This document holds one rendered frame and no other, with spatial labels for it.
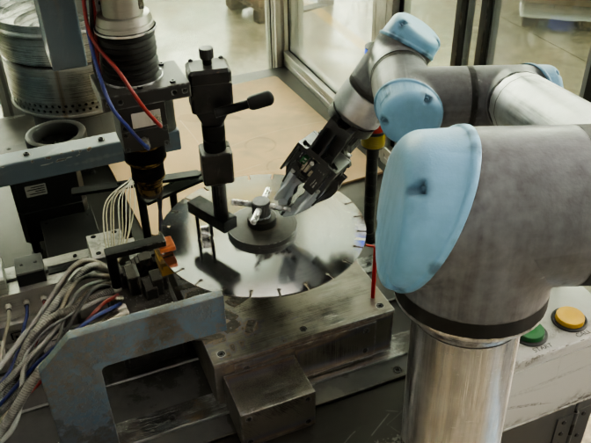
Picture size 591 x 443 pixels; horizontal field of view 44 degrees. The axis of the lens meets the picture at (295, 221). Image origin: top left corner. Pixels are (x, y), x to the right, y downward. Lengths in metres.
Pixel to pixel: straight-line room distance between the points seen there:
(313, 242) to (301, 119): 0.82
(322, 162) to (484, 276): 0.54
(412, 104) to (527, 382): 0.46
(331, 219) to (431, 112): 0.37
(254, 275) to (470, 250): 0.62
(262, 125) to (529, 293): 1.42
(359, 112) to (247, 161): 0.77
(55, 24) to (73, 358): 0.45
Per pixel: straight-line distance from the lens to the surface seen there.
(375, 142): 1.33
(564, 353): 1.11
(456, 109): 0.89
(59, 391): 1.01
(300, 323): 1.14
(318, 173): 1.02
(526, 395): 1.12
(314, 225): 1.17
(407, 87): 0.86
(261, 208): 1.12
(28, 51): 1.65
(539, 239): 0.49
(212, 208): 1.10
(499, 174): 0.49
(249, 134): 1.84
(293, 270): 1.08
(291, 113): 1.93
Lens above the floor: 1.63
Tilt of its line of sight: 35 degrees down
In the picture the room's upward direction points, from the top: 1 degrees counter-clockwise
